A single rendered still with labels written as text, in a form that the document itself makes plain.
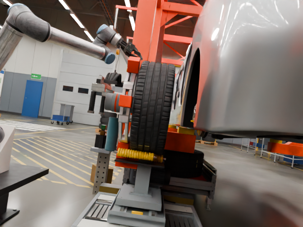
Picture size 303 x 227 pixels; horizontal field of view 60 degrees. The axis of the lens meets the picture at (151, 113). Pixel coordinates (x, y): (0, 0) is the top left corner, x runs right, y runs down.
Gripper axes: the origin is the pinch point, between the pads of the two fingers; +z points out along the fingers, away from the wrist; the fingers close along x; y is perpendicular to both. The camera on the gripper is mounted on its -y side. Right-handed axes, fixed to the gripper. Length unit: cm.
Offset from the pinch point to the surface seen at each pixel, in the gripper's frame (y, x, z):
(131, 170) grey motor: -16, -75, 45
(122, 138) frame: 16, -57, 21
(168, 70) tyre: 30.8, -4.2, 19.4
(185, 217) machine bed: 1, -81, 96
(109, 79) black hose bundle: 22.0, -30.4, -8.8
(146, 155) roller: 20, -58, 40
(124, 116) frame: 30, -45, 12
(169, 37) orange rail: -560, 267, 28
